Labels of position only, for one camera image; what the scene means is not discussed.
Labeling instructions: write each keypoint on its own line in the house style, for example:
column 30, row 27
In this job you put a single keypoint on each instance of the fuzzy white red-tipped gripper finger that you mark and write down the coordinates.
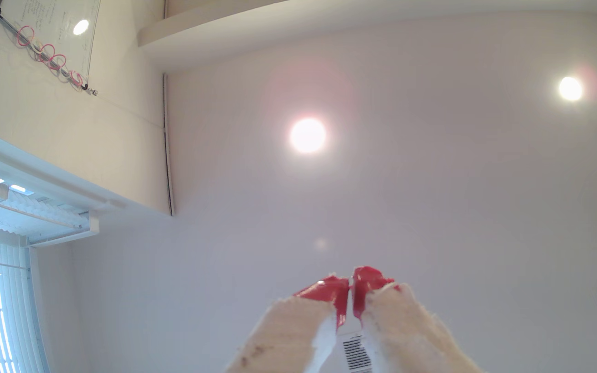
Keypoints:
column 402, row 331
column 291, row 331

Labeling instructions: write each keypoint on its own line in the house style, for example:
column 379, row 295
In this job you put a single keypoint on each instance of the thin black wall strip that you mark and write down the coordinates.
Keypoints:
column 167, row 145

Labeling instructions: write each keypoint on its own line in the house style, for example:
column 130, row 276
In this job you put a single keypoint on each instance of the white wall whiteboard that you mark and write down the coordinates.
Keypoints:
column 55, row 26

